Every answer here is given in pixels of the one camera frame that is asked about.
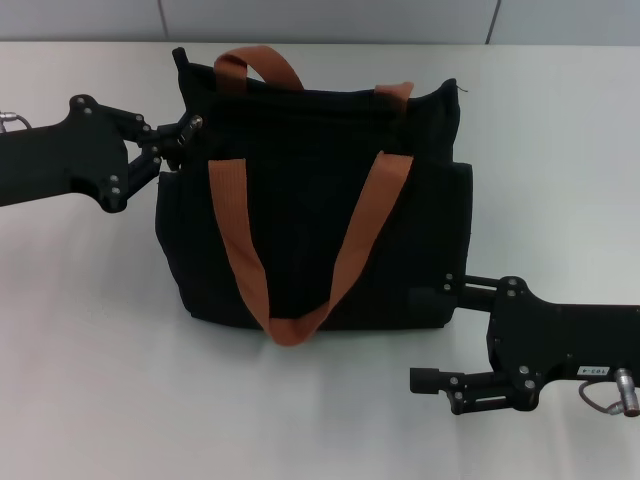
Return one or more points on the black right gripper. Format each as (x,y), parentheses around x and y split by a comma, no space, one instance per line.
(575,340)

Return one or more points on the silver metal zipper pull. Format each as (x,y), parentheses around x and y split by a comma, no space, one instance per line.
(197,120)

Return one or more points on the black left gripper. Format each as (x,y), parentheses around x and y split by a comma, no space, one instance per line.
(60,160)

